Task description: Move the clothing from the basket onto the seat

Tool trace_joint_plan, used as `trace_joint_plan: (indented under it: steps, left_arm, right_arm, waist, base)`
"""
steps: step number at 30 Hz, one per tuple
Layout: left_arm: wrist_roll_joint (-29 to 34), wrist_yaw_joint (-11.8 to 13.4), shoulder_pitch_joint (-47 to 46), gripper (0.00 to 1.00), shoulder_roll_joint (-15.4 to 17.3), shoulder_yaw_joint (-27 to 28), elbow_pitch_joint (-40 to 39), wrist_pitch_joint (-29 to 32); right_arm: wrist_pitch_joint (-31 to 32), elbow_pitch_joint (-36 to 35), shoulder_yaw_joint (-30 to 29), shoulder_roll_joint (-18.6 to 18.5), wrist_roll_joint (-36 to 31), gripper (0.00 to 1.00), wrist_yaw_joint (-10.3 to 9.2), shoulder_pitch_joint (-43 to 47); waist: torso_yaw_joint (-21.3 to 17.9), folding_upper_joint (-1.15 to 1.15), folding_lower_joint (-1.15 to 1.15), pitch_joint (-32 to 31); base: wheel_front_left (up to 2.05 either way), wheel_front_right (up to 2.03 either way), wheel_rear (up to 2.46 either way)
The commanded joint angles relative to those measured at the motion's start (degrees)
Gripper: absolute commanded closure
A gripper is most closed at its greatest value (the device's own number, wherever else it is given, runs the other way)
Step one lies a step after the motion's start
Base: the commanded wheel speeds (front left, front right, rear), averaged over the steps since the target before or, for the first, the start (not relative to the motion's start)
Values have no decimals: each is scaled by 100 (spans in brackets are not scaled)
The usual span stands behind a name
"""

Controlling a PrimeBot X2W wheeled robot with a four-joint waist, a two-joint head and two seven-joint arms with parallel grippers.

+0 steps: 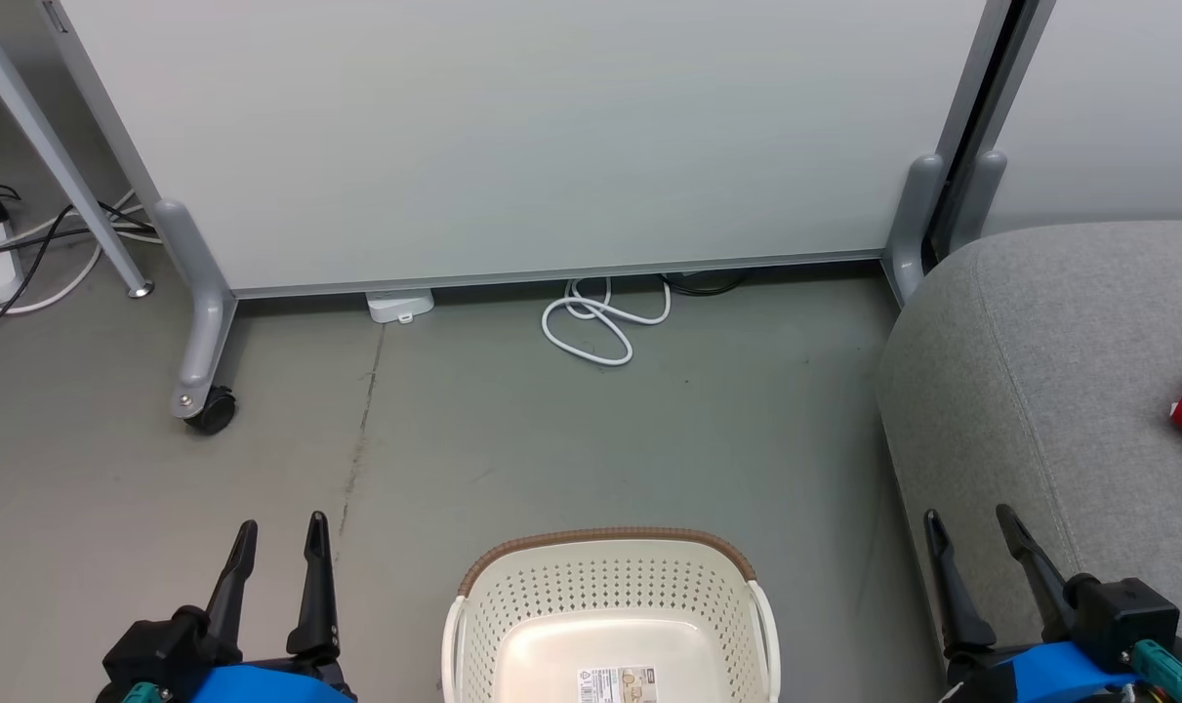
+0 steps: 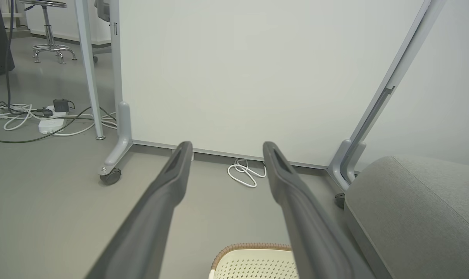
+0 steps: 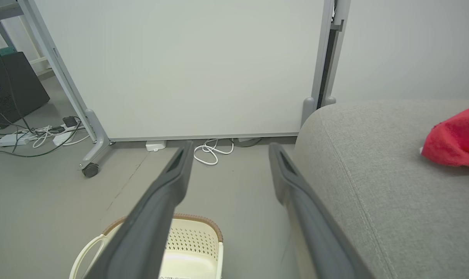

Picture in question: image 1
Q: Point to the white power adapter box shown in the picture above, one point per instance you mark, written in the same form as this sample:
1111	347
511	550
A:
400	306

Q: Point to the long grey partition foot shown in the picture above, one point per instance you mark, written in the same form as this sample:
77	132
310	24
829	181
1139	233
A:
205	322

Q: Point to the black caster wheel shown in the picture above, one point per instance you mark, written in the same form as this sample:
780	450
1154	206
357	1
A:
215	412

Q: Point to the narrow white partition panel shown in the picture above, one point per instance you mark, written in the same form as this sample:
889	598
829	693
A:
1108	107

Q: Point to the grey fabric sofa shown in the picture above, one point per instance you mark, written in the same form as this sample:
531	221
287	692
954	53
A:
1039	391

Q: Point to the cream perforated laundry basket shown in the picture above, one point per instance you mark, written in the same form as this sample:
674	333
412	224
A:
600	596

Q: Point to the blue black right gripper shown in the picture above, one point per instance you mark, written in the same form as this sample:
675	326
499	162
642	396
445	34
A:
1039	679

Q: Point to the wide white partition panel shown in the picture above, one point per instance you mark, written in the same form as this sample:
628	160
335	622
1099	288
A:
551	127

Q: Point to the paper label in basket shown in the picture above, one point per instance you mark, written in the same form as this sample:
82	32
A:
617	685

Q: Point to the short grey partition post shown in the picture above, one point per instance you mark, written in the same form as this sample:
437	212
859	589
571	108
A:
981	195
917	225

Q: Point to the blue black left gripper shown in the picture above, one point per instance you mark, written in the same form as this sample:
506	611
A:
268	688

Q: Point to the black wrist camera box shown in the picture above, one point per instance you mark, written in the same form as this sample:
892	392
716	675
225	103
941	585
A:
151	644
1127	615

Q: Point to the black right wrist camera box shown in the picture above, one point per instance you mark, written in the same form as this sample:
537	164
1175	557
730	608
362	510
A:
1127	615

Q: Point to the grey metal table leg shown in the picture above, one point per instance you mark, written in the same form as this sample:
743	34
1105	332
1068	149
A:
44	146

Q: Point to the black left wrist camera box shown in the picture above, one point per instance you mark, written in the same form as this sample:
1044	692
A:
151	644

